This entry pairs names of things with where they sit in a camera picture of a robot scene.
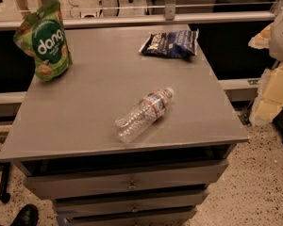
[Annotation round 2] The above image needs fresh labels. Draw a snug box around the middle grey drawer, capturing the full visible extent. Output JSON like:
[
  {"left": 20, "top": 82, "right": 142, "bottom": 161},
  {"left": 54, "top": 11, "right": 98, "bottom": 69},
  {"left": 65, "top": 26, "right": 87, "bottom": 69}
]
[{"left": 54, "top": 190, "right": 208, "bottom": 218}]

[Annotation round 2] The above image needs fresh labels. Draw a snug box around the green dang snack bag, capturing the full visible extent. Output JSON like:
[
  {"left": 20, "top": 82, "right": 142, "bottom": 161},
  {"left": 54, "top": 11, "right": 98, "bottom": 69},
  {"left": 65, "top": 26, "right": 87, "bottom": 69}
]
[{"left": 13, "top": 0, "right": 73, "bottom": 82}]

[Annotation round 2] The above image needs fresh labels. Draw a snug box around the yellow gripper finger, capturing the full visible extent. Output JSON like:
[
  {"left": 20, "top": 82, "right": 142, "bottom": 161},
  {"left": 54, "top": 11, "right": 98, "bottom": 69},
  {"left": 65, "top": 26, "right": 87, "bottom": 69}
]
[
  {"left": 249, "top": 62, "right": 283, "bottom": 126},
  {"left": 248, "top": 24, "right": 272, "bottom": 49}
]

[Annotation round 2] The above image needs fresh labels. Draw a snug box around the black chair leg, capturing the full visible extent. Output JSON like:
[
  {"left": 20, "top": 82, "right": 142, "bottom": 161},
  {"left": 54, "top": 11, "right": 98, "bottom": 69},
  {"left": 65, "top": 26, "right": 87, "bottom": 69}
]
[{"left": 0, "top": 162, "right": 10, "bottom": 203}]

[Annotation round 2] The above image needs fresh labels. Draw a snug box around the grey drawer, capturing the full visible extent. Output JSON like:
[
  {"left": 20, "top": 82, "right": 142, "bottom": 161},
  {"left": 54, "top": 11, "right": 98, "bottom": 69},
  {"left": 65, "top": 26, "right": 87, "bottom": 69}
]
[
  {"left": 57, "top": 207, "right": 196, "bottom": 226},
  {"left": 54, "top": 190, "right": 208, "bottom": 218},
  {"left": 25, "top": 159, "right": 228, "bottom": 200}
]

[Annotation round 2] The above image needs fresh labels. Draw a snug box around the blue chip bag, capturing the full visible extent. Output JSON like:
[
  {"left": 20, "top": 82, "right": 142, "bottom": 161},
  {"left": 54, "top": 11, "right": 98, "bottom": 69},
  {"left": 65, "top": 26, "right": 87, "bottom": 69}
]
[{"left": 139, "top": 30, "right": 199, "bottom": 58}]

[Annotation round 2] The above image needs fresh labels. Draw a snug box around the grey metal rail frame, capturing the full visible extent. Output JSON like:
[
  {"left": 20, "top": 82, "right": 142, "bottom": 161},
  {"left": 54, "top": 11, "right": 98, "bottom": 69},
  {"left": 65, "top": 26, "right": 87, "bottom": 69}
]
[{"left": 0, "top": 0, "right": 283, "bottom": 92}]

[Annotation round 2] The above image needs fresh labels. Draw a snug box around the top grey drawer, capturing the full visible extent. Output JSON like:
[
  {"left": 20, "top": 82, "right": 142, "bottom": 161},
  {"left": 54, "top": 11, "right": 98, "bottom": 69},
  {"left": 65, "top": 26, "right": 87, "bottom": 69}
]
[{"left": 25, "top": 159, "right": 228, "bottom": 200}]

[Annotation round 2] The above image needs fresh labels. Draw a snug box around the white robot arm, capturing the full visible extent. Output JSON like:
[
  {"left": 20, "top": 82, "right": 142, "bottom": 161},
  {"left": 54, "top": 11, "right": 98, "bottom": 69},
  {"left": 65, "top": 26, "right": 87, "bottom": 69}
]
[{"left": 248, "top": 9, "right": 283, "bottom": 125}]

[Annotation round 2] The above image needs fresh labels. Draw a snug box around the black shoe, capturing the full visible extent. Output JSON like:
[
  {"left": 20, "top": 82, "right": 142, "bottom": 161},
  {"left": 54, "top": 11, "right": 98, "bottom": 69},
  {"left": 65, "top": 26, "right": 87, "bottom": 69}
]
[{"left": 10, "top": 204, "right": 39, "bottom": 226}]

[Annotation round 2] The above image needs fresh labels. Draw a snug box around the grey drawer cabinet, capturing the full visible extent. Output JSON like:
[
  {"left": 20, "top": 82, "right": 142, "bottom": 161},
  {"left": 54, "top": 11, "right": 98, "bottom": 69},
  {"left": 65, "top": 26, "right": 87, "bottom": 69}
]
[{"left": 0, "top": 26, "right": 248, "bottom": 226}]

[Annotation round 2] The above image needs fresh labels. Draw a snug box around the clear plastic water bottle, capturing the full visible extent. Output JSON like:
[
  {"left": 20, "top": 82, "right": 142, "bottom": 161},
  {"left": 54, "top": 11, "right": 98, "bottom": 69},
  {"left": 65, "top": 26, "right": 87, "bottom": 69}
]
[{"left": 113, "top": 88, "right": 175, "bottom": 143}]

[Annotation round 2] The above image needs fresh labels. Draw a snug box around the bottom grey drawer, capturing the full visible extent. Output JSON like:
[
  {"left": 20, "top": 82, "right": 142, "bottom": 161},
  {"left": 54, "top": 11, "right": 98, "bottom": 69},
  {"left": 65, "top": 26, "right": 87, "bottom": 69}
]
[{"left": 57, "top": 207, "right": 196, "bottom": 226}]

